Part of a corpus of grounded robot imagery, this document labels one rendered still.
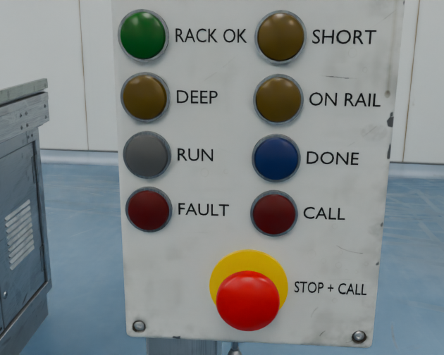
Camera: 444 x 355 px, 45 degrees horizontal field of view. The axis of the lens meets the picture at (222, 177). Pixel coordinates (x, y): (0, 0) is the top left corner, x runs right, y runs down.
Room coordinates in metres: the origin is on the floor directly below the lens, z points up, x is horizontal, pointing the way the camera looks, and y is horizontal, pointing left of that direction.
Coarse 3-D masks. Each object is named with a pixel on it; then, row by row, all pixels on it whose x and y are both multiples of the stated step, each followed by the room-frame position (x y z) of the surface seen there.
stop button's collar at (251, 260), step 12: (240, 252) 0.32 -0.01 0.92; (252, 252) 0.32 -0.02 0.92; (216, 264) 0.33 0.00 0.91; (228, 264) 0.32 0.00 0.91; (240, 264) 0.32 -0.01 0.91; (252, 264) 0.32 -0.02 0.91; (264, 264) 0.32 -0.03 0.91; (276, 264) 0.32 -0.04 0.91; (216, 276) 0.32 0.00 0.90; (276, 276) 0.32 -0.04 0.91; (216, 288) 0.32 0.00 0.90; (348, 288) 0.32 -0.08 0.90
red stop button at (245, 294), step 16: (240, 272) 0.31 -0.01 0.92; (256, 272) 0.31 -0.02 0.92; (224, 288) 0.30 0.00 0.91; (240, 288) 0.30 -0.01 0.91; (256, 288) 0.30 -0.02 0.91; (272, 288) 0.30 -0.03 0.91; (224, 304) 0.30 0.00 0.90; (240, 304) 0.30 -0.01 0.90; (256, 304) 0.30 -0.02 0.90; (272, 304) 0.30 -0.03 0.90; (224, 320) 0.30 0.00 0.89; (240, 320) 0.30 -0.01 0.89; (256, 320) 0.30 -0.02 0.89; (272, 320) 0.30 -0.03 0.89
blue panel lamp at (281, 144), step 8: (264, 144) 0.32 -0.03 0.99; (272, 144) 0.32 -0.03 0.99; (280, 144) 0.32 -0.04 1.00; (288, 144) 0.32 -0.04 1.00; (256, 152) 0.32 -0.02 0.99; (264, 152) 0.32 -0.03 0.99; (272, 152) 0.32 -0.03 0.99; (280, 152) 0.32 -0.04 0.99; (288, 152) 0.32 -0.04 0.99; (296, 152) 0.32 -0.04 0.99; (256, 160) 0.32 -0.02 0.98; (264, 160) 0.32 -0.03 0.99; (272, 160) 0.32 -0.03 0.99; (280, 160) 0.32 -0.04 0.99; (288, 160) 0.32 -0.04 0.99; (296, 160) 0.32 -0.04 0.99; (264, 168) 0.32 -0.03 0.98; (272, 168) 0.32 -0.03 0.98; (280, 168) 0.32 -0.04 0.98; (288, 168) 0.32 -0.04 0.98; (264, 176) 0.32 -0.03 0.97; (272, 176) 0.32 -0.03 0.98; (280, 176) 0.32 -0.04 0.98
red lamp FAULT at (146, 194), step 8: (144, 192) 0.32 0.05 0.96; (152, 192) 0.33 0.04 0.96; (136, 200) 0.32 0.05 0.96; (144, 200) 0.32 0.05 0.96; (152, 200) 0.32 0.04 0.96; (160, 200) 0.32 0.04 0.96; (128, 208) 0.33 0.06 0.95; (136, 208) 0.32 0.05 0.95; (144, 208) 0.32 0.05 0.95; (152, 208) 0.32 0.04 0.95; (160, 208) 0.32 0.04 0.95; (168, 208) 0.33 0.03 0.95; (136, 216) 0.32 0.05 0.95; (144, 216) 0.32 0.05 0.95; (152, 216) 0.32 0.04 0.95; (160, 216) 0.32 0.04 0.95; (136, 224) 0.32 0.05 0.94; (144, 224) 0.32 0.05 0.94; (152, 224) 0.32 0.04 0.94; (160, 224) 0.32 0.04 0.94
